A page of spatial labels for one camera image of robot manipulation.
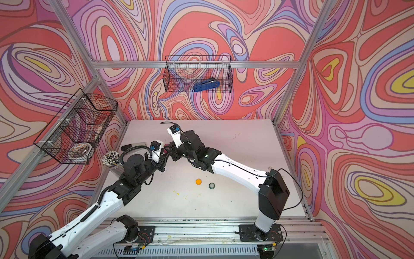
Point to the left black wire basket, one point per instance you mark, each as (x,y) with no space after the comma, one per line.
(85,117)

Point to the back black wire basket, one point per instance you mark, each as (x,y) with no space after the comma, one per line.
(182,72)

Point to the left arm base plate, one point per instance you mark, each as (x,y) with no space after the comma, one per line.
(139,234)

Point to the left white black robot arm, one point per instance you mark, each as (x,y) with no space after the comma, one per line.
(76,241)

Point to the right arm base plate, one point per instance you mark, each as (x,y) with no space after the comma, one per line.
(250,233)

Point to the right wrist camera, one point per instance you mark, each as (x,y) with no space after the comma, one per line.
(175,132)

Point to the grey stapler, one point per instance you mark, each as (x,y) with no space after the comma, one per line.
(128,146)

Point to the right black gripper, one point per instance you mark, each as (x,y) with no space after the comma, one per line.
(173,151)

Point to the black wire basket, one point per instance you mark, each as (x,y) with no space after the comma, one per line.
(85,117)
(182,72)

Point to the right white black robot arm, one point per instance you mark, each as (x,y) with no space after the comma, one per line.
(270,187)

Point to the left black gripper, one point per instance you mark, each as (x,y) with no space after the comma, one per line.
(163,161)

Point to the blue stapler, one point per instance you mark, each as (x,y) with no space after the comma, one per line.
(207,84)

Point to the cup of pencils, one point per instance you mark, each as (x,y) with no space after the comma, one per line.
(112,161)

